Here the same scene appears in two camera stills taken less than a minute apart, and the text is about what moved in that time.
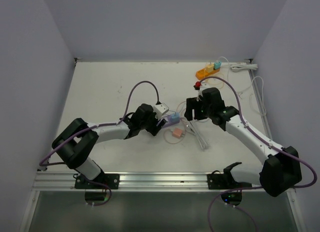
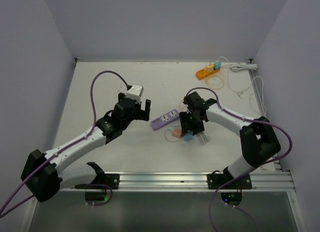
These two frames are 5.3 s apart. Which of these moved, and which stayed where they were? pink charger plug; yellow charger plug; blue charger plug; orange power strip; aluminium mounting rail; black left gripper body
Moved: blue charger plug; black left gripper body
Stayed: yellow charger plug; orange power strip; aluminium mounting rail; pink charger plug
